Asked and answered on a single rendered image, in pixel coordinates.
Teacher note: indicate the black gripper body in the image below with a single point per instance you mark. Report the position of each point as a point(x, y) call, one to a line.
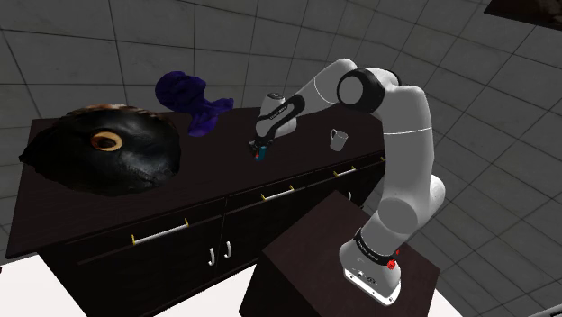
point(255, 147)

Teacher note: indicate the small blue bottle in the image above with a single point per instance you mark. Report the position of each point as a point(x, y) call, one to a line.
point(261, 153)

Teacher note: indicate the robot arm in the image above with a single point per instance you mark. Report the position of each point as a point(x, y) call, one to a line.
point(401, 158)

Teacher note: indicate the dark brown cabinet with drawers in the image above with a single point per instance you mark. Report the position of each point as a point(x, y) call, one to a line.
point(210, 175)

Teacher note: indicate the purple crumpled cloth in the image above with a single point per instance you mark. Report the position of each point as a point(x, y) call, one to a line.
point(193, 103)

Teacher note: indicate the grey mug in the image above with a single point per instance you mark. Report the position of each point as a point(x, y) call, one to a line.
point(339, 140)

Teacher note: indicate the dark brown robot stand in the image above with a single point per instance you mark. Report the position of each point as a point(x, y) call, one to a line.
point(307, 263)

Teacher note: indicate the black lumpy mask with hole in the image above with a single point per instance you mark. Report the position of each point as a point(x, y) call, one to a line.
point(109, 151)

